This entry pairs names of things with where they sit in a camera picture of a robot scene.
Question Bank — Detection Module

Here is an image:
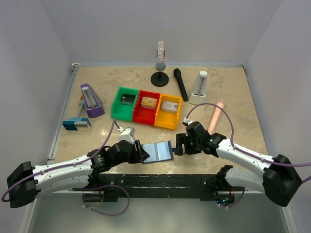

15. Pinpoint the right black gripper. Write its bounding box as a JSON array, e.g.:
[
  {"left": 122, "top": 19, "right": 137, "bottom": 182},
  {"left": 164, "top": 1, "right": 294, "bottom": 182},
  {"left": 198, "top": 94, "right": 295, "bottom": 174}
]
[{"left": 174, "top": 133, "right": 202, "bottom": 155}]

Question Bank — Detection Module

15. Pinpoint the blue leather card holder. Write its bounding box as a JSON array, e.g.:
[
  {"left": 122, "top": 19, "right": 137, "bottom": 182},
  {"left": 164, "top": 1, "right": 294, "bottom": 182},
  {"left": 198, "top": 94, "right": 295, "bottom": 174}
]
[{"left": 142, "top": 141, "right": 173, "bottom": 164}]

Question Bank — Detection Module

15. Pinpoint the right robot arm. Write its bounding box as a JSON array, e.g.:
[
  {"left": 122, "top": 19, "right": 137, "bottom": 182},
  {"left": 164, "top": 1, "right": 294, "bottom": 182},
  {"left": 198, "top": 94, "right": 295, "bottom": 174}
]
[{"left": 174, "top": 121, "right": 303, "bottom": 207}]

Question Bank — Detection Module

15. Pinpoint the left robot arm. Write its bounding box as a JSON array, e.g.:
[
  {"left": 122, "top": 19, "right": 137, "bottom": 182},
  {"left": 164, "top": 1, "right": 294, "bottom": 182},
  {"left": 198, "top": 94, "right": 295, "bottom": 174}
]
[{"left": 1, "top": 140, "right": 150, "bottom": 208}]

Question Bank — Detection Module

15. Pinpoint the silver card stack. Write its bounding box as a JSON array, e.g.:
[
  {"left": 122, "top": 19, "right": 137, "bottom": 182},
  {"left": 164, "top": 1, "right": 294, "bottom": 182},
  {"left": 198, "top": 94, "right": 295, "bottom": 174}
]
[{"left": 161, "top": 100, "right": 179, "bottom": 114}]

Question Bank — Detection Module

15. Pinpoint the orange card stack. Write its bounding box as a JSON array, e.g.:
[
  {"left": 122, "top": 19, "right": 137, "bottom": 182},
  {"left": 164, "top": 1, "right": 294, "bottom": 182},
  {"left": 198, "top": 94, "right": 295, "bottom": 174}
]
[{"left": 140, "top": 97, "right": 157, "bottom": 110}]

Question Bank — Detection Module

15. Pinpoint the black card stack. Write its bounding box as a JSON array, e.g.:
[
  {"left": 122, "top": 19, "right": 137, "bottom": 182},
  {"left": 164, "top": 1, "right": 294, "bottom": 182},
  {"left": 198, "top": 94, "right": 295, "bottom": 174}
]
[{"left": 121, "top": 93, "right": 137, "bottom": 106}]

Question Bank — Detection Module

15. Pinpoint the yellow plastic bin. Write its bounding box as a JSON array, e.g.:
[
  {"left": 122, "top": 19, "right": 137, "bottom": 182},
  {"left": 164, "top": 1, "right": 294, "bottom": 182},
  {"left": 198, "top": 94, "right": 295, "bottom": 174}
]
[{"left": 154, "top": 94, "right": 182, "bottom": 130}]

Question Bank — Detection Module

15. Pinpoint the red plastic bin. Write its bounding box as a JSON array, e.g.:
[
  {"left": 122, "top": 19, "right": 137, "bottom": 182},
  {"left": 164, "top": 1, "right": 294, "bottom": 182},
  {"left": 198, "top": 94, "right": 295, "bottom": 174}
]
[{"left": 132, "top": 90, "right": 160, "bottom": 126}]

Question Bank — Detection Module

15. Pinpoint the pink microphone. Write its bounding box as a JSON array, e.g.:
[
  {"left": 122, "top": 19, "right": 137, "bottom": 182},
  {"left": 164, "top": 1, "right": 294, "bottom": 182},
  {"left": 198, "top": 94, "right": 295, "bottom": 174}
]
[{"left": 207, "top": 101, "right": 224, "bottom": 134}]

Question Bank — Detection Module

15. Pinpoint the white metronome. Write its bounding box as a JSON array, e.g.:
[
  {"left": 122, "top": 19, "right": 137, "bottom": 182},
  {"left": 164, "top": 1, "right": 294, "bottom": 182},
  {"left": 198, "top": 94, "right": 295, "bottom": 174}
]
[{"left": 188, "top": 71, "right": 208, "bottom": 105}]

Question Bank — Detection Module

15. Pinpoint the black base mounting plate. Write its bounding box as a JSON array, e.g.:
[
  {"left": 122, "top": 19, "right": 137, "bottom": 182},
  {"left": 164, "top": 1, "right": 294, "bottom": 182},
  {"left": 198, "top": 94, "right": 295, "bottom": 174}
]
[{"left": 72, "top": 173, "right": 245, "bottom": 202}]

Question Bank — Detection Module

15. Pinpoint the green plastic bin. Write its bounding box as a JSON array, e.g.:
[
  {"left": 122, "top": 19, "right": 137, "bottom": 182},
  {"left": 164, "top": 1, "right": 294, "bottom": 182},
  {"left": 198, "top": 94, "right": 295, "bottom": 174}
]
[{"left": 111, "top": 87, "right": 139, "bottom": 122}]

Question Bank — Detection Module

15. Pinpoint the black round microphone stand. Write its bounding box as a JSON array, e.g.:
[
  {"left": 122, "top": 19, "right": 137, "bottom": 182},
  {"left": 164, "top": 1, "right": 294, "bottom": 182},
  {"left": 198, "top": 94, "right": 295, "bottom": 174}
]
[{"left": 151, "top": 72, "right": 169, "bottom": 87}]

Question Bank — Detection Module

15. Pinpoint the black microphone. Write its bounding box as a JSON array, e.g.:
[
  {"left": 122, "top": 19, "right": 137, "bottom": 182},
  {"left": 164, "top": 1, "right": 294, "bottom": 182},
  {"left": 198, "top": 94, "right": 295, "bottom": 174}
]
[{"left": 173, "top": 68, "right": 188, "bottom": 101}]

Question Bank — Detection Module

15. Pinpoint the purple metronome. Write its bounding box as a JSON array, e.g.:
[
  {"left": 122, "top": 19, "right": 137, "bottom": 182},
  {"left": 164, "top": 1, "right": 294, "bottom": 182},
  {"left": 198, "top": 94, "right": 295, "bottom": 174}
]
[{"left": 80, "top": 83, "right": 105, "bottom": 118}]

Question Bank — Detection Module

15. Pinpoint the blue grey block toy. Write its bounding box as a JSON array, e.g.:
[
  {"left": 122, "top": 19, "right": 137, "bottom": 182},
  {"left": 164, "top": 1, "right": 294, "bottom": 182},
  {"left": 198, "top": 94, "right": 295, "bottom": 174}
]
[{"left": 62, "top": 95, "right": 91, "bottom": 133}]

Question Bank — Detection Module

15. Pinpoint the glitter microphone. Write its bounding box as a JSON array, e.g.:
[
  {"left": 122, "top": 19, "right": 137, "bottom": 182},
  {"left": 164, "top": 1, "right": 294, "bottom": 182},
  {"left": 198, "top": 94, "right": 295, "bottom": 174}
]
[{"left": 155, "top": 40, "right": 166, "bottom": 72}]

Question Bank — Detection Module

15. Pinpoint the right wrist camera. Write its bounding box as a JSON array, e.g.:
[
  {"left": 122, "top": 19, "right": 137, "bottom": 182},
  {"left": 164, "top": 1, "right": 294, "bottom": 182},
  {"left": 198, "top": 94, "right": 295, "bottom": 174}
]
[{"left": 182, "top": 117, "right": 194, "bottom": 126}]

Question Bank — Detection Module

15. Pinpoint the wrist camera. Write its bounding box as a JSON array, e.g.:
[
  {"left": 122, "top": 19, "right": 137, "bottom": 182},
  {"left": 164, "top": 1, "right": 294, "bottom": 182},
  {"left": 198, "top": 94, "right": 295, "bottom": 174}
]
[
  {"left": 119, "top": 127, "right": 136, "bottom": 144},
  {"left": 182, "top": 117, "right": 194, "bottom": 126}
]

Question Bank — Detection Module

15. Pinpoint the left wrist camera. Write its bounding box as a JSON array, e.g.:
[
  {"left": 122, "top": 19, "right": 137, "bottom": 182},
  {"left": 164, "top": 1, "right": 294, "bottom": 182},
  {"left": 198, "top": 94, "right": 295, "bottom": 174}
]
[{"left": 119, "top": 127, "right": 136, "bottom": 144}]

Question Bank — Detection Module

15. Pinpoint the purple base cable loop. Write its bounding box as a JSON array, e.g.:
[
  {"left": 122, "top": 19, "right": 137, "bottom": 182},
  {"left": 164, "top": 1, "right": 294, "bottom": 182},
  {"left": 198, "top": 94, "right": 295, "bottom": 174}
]
[{"left": 82, "top": 184, "right": 131, "bottom": 216}]

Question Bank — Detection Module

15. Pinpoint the aluminium frame rail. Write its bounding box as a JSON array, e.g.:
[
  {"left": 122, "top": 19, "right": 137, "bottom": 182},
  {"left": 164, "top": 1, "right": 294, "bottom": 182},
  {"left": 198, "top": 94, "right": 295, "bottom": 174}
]
[{"left": 46, "top": 63, "right": 81, "bottom": 165}]

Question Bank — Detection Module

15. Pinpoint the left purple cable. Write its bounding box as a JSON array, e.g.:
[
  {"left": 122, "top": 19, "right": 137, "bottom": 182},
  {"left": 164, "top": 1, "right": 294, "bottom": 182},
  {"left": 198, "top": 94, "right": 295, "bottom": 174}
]
[{"left": 1, "top": 120, "right": 122, "bottom": 202}]

